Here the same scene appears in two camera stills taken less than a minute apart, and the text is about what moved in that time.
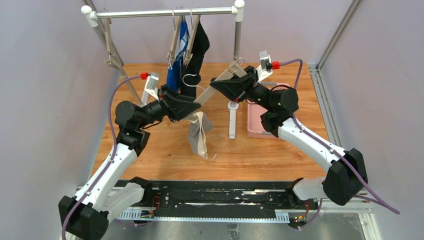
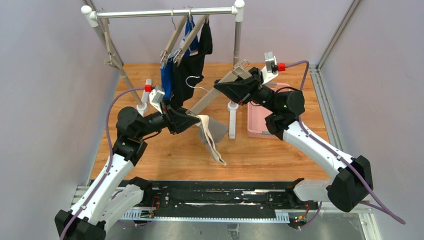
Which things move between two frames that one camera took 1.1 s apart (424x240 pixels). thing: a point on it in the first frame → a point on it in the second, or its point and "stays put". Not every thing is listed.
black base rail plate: [223, 196] stays put
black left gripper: [166, 102] → [170, 118]
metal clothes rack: [90, 16] stays put
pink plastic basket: [256, 128] stays put
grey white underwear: [201, 123] → [212, 131]
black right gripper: [247, 81] stays put
